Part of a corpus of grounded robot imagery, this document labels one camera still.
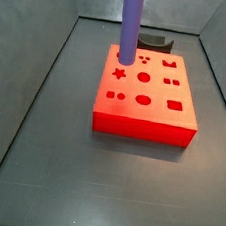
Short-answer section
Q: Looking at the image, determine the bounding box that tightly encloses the purple round cylinder peg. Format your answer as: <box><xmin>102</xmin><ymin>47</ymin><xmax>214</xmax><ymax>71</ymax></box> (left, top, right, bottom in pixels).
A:
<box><xmin>118</xmin><ymin>0</ymin><xmax>144</xmax><ymax>66</ymax></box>

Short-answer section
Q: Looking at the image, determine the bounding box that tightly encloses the red shape-sorter block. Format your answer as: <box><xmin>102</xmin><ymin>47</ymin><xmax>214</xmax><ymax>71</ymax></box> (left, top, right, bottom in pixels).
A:
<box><xmin>92</xmin><ymin>44</ymin><xmax>198</xmax><ymax>148</ymax></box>

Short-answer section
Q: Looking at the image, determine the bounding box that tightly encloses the black curved cradle block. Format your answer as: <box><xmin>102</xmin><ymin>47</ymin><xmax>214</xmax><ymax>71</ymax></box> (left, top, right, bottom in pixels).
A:
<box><xmin>137</xmin><ymin>33</ymin><xmax>174</xmax><ymax>54</ymax></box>

